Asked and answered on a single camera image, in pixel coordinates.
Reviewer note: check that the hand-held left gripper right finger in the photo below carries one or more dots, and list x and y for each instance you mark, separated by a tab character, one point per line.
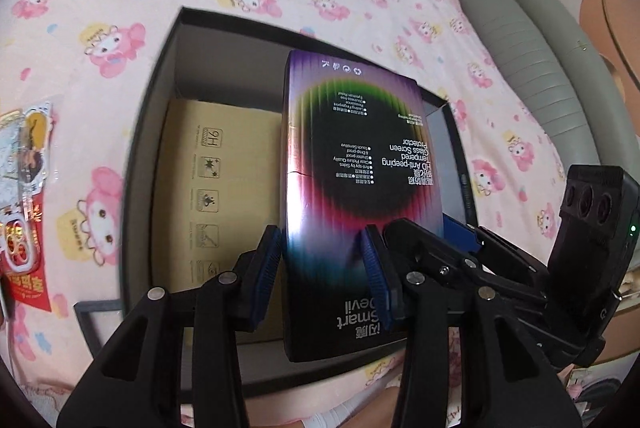
376	270

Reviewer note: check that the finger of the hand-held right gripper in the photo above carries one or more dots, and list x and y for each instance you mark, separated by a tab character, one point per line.
456	230
415	244

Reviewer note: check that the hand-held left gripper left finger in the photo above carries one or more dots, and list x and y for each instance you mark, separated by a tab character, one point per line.
265	270

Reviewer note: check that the rainbow screen protector box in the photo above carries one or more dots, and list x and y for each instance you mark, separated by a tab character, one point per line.
350	158

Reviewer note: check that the black storage box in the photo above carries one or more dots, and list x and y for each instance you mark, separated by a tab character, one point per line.
145	133

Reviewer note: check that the red and silver snack packet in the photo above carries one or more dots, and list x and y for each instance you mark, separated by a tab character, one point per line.
22	168

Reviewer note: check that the yellow cardboard box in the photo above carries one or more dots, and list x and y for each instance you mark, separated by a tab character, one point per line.
235	188

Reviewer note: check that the peach rounded object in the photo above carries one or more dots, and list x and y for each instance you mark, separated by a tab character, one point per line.
607	43

